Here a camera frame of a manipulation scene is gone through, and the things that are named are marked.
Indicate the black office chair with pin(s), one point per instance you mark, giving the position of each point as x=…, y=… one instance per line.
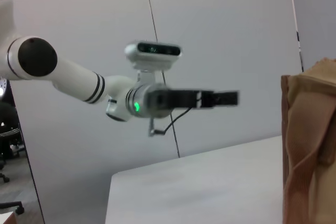
x=11, y=206

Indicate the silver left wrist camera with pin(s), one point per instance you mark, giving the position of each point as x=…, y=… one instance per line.
x=153, y=51

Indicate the khaki canvas food bag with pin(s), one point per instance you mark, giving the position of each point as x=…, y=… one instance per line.
x=309, y=142

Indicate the brown wooden board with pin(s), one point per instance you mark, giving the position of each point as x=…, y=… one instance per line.
x=6, y=218

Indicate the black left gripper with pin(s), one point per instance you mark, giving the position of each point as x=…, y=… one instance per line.
x=178, y=99

